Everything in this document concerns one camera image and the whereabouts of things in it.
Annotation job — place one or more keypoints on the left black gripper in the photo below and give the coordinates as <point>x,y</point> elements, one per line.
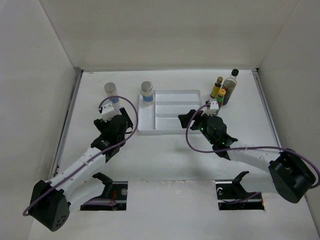
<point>103,126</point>

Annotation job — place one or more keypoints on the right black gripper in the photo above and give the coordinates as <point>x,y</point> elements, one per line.
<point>185,119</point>

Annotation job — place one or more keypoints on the white peppercorn jar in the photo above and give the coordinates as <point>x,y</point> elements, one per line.
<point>111,91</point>
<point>147,93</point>

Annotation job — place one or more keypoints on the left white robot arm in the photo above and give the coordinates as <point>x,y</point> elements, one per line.
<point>51,200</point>

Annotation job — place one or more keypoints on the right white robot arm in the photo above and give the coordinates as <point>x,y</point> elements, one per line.
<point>290,171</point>

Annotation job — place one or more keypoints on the white divided organizer tray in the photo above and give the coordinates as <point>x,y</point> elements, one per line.
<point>161,118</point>

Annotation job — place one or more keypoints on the yellow cap chili bottle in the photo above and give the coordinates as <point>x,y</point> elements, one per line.
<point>220,97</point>

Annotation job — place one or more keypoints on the small brown cap bottle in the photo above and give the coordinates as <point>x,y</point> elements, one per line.
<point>216,87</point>

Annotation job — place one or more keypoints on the tall dark soy bottle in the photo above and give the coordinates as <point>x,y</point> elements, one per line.
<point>229,85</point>

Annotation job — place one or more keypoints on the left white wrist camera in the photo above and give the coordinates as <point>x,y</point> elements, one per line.
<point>107,112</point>

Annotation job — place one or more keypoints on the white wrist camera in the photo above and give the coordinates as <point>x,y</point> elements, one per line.
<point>212,108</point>
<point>107,112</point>

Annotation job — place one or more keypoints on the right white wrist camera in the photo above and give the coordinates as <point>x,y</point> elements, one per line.
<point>212,108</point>

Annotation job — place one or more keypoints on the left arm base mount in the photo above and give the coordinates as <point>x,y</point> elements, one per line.
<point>113,196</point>

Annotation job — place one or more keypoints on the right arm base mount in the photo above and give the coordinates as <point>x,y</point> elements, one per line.
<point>231,196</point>

